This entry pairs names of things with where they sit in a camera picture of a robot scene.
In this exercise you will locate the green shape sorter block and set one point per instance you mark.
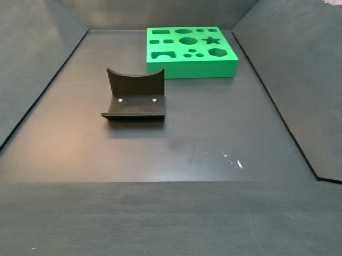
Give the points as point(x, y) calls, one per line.
point(189, 52)

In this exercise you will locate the black curved holder bracket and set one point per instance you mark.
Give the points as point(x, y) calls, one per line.
point(137, 96)

